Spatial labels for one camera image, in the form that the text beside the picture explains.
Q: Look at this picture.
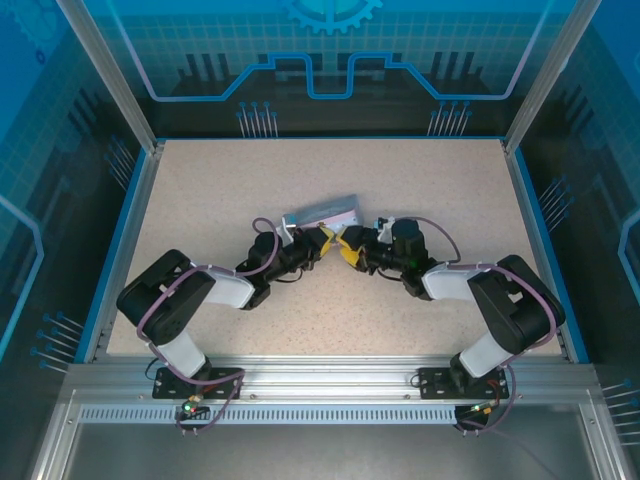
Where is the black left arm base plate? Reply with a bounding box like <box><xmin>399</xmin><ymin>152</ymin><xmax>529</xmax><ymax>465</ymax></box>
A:
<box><xmin>152</xmin><ymin>367</ymin><xmax>246</xmax><ymax>401</ymax></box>

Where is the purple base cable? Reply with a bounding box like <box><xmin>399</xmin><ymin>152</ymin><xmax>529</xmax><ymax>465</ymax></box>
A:
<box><xmin>144</xmin><ymin>357</ymin><xmax>246</xmax><ymax>435</ymax></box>
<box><xmin>453</xmin><ymin>367</ymin><xmax>517</xmax><ymax>437</ymax></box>

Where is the aluminium mounting rail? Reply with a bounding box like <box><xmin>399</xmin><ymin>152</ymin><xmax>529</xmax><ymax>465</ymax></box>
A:
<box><xmin>67</xmin><ymin>353</ymin><xmax>597</xmax><ymax>402</ymax></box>

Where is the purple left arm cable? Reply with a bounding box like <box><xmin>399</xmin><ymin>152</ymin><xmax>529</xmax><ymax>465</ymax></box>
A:
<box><xmin>135</xmin><ymin>215</ymin><xmax>281</xmax><ymax>382</ymax></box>

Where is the aluminium bottom tray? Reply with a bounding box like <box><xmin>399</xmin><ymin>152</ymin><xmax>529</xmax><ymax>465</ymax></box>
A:
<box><xmin>29</xmin><ymin>387</ymin><xmax>640</xmax><ymax>480</ymax></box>

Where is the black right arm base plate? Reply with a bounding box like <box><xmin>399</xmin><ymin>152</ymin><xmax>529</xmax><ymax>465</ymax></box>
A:
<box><xmin>417</xmin><ymin>367</ymin><xmax>514</xmax><ymax>401</ymax></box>

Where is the slotted grey cable duct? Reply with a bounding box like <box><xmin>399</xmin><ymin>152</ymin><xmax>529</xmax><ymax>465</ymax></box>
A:
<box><xmin>77</xmin><ymin>403</ymin><xmax>501</xmax><ymax>427</ymax></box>

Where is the small connector with LED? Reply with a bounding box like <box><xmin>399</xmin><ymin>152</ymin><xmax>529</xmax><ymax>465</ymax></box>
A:
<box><xmin>180</xmin><ymin>394</ymin><xmax>210</xmax><ymax>419</ymax></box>
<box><xmin>468</xmin><ymin>399</ymin><xmax>502</xmax><ymax>418</ymax></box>

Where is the aluminium frame post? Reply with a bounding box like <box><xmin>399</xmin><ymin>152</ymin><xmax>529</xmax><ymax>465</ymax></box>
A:
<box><xmin>53</xmin><ymin>0</ymin><xmax>167</xmax><ymax>154</ymax></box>
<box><xmin>501</xmin><ymin>0</ymin><xmax>587</xmax><ymax>155</ymax></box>

